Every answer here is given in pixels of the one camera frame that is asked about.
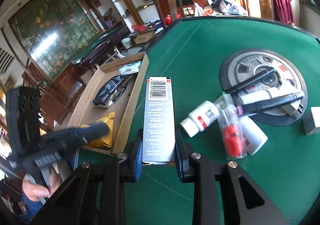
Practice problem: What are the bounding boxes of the pile of clothes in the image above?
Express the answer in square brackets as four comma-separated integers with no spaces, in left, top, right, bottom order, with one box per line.
[211,0,248,17]

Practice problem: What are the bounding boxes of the round table centre panel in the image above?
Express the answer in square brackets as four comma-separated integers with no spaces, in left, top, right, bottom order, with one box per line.
[219,49,308,126]

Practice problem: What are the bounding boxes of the large floral painting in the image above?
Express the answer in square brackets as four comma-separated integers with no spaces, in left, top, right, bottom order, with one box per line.
[9,0,105,81]

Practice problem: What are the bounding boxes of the white plastic bag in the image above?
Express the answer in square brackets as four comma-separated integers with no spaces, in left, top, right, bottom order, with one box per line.
[194,3,208,16]

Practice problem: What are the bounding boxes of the white pill bottle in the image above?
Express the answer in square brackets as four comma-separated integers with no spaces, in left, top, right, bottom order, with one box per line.
[180,100,220,138]

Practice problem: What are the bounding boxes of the small grey box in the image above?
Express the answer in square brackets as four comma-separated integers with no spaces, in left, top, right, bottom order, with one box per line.
[303,107,320,136]

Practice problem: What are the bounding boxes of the black tube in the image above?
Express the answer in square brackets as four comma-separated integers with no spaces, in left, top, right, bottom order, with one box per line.
[240,91,305,116]
[92,74,133,108]

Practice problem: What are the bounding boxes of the small bottle on table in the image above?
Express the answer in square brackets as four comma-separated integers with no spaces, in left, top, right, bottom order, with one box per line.
[235,89,288,105]

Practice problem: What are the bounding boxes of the green felt mahjong table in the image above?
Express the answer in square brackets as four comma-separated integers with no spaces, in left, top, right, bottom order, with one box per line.
[75,16,320,225]

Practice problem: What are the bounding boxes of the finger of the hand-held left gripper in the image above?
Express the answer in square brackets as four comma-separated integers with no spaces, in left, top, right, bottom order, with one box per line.
[45,122,110,147]

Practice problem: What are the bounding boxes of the dark red cloth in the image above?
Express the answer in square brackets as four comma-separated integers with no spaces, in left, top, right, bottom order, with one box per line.
[269,0,295,25]

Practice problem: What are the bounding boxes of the white squeeze bottle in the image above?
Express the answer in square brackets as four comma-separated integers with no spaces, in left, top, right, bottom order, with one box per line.
[239,115,268,156]

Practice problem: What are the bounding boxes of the yellow packet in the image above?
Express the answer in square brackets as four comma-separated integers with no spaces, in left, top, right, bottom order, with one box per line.
[89,112,116,148]

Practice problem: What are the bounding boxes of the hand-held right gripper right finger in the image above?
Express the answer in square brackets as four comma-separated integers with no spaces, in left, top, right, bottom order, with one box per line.
[175,128,290,225]

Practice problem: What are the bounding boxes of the cardboard box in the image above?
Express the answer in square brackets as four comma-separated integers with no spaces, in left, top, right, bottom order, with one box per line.
[67,51,150,156]

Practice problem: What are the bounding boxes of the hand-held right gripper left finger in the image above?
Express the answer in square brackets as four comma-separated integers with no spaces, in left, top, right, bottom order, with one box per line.
[30,128,144,225]

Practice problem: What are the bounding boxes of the folding mahjong table white legs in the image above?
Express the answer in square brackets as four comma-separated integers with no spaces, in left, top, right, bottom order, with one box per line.
[72,25,129,70]

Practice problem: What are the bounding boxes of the white green packet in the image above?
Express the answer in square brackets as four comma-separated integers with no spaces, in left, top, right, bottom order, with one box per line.
[119,62,142,75]

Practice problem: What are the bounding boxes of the wall air vent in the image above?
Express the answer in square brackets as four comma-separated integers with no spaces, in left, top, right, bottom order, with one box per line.
[0,48,15,73]

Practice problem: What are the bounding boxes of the black pen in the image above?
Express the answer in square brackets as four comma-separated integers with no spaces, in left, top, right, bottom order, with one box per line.
[230,68,275,94]

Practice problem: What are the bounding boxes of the white charger plug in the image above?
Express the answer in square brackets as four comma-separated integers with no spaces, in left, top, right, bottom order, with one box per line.
[281,103,305,117]

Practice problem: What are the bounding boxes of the clear packet with red item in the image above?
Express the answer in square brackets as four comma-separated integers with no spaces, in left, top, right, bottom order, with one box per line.
[217,93,248,159]

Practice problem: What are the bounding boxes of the low wooden cabinet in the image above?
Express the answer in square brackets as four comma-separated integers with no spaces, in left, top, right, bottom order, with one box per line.
[132,30,156,45]

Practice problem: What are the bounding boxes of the person's left hand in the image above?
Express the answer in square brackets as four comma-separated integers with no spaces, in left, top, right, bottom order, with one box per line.
[22,164,61,202]

